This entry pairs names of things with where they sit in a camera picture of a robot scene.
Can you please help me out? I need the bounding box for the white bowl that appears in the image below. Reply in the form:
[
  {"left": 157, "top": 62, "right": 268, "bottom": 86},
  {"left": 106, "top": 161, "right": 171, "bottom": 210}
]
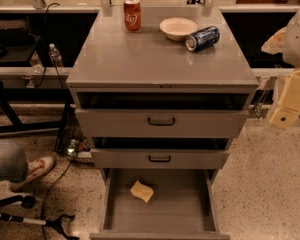
[{"left": 159, "top": 18, "right": 198, "bottom": 41}]

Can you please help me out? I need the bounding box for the black white grabber tool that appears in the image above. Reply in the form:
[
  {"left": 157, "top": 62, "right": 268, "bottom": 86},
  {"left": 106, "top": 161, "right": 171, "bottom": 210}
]
[{"left": 0, "top": 195, "right": 79, "bottom": 240}]

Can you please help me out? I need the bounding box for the yellow sponge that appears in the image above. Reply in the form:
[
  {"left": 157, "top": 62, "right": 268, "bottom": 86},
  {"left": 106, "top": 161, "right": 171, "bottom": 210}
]
[{"left": 130, "top": 181, "right": 154, "bottom": 204}]

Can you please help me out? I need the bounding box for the red soda can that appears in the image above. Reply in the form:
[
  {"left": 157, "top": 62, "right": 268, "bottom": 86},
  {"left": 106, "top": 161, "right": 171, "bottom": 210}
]
[{"left": 124, "top": 0, "right": 141, "bottom": 31}]

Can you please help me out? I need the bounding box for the grey drawer cabinet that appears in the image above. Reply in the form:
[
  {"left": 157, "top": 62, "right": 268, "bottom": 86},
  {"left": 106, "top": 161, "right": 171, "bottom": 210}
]
[{"left": 65, "top": 5, "right": 260, "bottom": 240}]

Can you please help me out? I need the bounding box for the green glass bottle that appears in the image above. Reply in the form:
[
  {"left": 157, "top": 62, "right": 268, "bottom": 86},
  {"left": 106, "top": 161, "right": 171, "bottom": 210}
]
[{"left": 67, "top": 139, "right": 79, "bottom": 159}]

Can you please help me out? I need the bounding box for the grey bottom drawer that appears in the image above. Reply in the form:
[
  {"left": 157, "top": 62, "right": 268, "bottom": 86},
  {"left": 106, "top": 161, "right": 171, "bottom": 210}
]
[{"left": 90, "top": 169, "right": 230, "bottom": 240}]

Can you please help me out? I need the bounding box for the black table frame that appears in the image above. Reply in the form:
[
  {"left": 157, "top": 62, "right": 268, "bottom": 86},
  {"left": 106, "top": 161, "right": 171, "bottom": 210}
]
[{"left": 0, "top": 81, "right": 73, "bottom": 153}]

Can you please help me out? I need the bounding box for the grey middle drawer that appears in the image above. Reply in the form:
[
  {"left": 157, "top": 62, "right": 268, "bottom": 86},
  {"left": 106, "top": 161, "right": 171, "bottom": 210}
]
[{"left": 91, "top": 137, "right": 229, "bottom": 169}]

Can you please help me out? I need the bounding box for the black floor cable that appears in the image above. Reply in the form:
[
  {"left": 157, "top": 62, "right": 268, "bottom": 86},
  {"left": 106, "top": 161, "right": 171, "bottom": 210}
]
[{"left": 39, "top": 160, "right": 73, "bottom": 240}]

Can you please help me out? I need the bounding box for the blue jeans leg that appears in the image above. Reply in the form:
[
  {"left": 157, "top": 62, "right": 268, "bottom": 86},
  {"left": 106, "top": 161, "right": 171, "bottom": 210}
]
[{"left": 0, "top": 139, "right": 28, "bottom": 183}]

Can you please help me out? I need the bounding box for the grey drawer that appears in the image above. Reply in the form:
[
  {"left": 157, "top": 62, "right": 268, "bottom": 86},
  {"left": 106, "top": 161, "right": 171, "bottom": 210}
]
[
  {"left": 90, "top": 169, "right": 230, "bottom": 240},
  {"left": 91, "top": 137, "right": 229, "bottom": 169},
  {"left": 74, "top": 91, "right": 250, "bottom": 139}
]

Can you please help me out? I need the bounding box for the grey top drawer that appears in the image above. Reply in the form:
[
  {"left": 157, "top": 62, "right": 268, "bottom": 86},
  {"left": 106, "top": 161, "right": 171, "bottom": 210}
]
[{"left": 74, "top": 91, "right": 250, "bottom": 139}]

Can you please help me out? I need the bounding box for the clear water bottle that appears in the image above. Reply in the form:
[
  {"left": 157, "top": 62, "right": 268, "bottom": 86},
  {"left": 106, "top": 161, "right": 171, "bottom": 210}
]
[{"left": 49, "top": 43, "right": 64, "bottom": 69}]

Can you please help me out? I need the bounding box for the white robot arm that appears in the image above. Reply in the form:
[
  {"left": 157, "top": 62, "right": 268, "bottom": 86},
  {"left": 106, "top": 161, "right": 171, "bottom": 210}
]
[{"left": 261, "top": 9, "right": 300, "bottom": 131}]

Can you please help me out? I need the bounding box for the white red sneaker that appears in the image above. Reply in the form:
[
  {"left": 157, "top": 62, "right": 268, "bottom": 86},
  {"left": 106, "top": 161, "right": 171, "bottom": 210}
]
[{"left": 9, "top": 156, "right": 55, "bottom": 192}]

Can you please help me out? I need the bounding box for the blue soda can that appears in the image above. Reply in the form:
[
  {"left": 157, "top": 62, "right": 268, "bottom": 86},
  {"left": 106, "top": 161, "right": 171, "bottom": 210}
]
[{"left": 186, "top": 26, "right": 220, "bottom": 51}]

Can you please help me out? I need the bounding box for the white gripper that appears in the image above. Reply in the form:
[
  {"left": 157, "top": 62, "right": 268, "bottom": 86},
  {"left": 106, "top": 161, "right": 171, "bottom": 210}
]
[{"left": 261, "top": 27, "right": 300, "bottom": 129}]

